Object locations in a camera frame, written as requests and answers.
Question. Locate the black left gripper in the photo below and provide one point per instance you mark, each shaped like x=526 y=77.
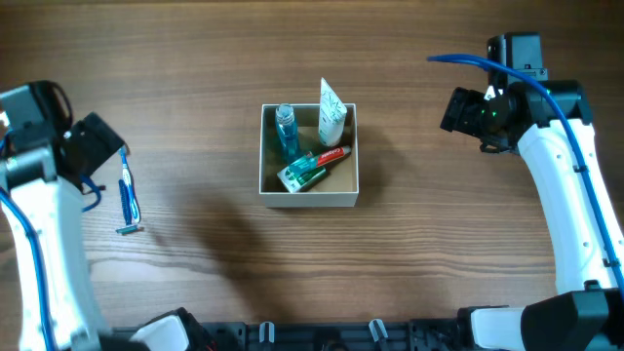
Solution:
x=104 y=136

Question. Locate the white open cardboard box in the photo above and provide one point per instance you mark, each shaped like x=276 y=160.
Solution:
x=339 y=188

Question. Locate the green white soap box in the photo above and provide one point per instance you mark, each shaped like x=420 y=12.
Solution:
x=301 y=183

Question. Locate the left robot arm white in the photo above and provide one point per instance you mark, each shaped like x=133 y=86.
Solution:
x=47 y=160

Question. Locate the blue disposable razor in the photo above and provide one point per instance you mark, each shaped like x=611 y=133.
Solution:
x=131 y=225

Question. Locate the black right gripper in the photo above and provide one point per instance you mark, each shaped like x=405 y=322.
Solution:
x=460 y=117

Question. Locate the blue Listerine mouthwash bottle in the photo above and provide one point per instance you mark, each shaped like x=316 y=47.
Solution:
x=287 y=130

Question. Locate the Colgate toothpaste tube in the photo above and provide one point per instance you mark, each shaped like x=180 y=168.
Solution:
x=307 y=164

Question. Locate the white Pantene tube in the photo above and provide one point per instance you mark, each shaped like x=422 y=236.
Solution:
x=332 y=115

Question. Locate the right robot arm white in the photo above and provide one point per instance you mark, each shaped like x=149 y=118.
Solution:
x=550 y=126

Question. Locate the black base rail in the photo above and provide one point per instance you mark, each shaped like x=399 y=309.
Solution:
x=416 y=334

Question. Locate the blue white Colgate toothbrush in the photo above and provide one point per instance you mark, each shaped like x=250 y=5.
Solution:
x=127 y=177

